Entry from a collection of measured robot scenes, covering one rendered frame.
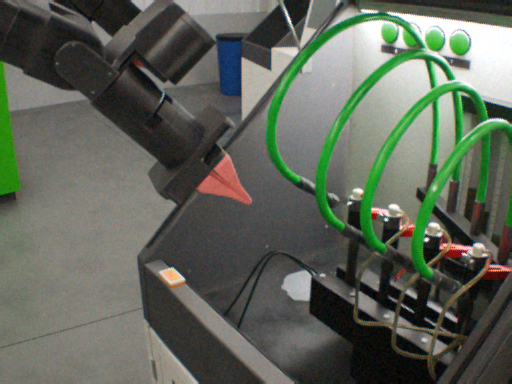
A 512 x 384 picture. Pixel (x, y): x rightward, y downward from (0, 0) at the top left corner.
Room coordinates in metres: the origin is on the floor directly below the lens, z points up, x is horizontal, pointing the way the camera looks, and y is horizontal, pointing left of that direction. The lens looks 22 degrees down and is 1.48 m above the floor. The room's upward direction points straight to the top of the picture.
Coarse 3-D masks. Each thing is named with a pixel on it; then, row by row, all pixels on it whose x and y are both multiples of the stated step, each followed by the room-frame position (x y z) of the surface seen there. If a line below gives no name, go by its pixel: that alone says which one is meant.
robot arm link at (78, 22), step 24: (0, 0) 0.42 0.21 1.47; (24, 0) 0.43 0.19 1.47; (48, 0) 0.49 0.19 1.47; (0, 24) 0.42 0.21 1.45; (24, 24) 0.43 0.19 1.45; (48, 24) 0.44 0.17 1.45; (72, 24) 0.44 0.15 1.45; (0, 48) 0.42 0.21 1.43; (24, 48) 0.43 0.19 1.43; (48, 48) 0.44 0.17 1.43; (96, 48) 0.46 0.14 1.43; (24, 72) 0.43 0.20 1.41; (48, 72) 0.44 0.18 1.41
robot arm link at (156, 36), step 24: (168, 0) 0.51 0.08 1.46; (144, 24) 0.49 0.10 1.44; (168, 24) 0.50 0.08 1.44; (192, 24) 0.50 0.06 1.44; (72, 48) 0.44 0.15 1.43; (120, 48) 0.48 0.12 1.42; (144, 48) 0.49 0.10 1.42; (168, 48) 0.49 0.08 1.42; (192, 48) 0.50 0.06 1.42; (72, 72) 0.44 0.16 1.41; (96, 72) 0.45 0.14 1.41; (168, 72) 0.49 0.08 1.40; (96, 96) 0.46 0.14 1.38
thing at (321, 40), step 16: (352, 16) 0.80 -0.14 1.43; (368, 16) 0.81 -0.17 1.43; (384, 16) 0.82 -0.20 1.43; (336, 32) 0.77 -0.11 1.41; (416, 32) 0.87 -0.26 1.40; (304, 64) 0.74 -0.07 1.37; (432, 64) 0.90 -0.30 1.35; (288, 80) 0.72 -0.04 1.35; (432, 80) 0.90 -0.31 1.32; (272, 112) 0.71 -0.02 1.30; (432, 112) 0.92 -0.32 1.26; (272, 128) 0.71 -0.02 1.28; (272, 144) 0.71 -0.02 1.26; (432, 144) 0.92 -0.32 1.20; (272, 160) 0.72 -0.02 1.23; (432, 160) 0.92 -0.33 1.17; (288, 176) 0.72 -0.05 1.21
